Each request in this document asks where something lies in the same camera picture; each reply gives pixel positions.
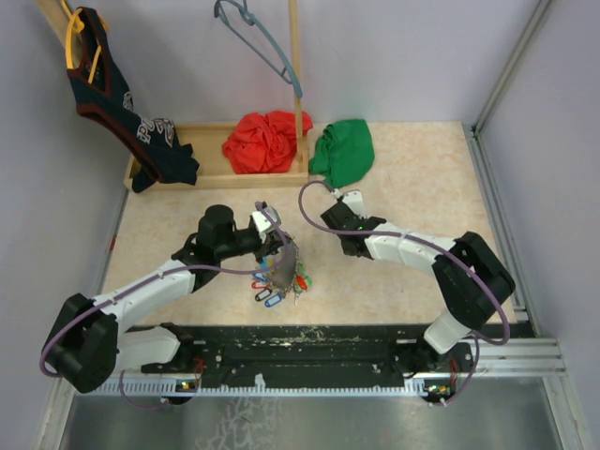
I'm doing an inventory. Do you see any grey cable duct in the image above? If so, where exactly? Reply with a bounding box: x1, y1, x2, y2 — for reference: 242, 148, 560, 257
88, 373, 458, 398

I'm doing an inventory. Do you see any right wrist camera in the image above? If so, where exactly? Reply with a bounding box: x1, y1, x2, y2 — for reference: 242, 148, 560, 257
332, 188, 367, 217

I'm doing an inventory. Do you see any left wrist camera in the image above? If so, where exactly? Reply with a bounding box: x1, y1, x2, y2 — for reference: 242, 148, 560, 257
251, 202, 281, 242

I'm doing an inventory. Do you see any wooden tray rack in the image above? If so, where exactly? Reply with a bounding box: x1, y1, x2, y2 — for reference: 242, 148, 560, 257
37, 0, 311, 191

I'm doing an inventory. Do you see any green crumpled cloth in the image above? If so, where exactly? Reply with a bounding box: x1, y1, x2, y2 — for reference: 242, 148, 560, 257
308, 119, 375, 188

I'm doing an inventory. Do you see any bunch of coloured keys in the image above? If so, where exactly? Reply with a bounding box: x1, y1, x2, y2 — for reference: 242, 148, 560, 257
251, 258, 312, 308

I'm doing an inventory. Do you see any navy blue tank top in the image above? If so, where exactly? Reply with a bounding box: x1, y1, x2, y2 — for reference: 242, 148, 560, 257
67, 7, 200, 193

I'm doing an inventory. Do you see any red crumpled cloth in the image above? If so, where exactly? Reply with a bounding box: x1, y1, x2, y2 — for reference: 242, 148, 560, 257
221, 111, 297, 174

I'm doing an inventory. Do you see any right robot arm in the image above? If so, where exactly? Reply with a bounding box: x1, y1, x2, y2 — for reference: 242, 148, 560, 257
321, 201, 516, 371

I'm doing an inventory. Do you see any grey-blue clothes hanger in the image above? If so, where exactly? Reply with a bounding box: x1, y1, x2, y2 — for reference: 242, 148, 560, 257
214, 0, 304, 98

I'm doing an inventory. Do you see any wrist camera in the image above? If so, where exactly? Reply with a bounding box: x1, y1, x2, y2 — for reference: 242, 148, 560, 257
251, 202, 281, 242
332, 188, 367, 217

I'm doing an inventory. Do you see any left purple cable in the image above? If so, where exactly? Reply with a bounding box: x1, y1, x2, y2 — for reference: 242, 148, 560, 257
39, 202, 293, 412

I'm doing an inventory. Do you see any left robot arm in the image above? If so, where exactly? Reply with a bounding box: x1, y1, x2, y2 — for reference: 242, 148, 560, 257
38, 202, 294, 394

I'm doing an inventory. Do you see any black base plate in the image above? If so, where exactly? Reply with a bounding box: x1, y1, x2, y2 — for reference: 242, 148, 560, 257
142, 324, 474, 389

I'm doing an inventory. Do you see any yellow clothes hanger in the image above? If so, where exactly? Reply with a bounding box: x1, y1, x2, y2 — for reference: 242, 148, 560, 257
59, 0, 102, 84

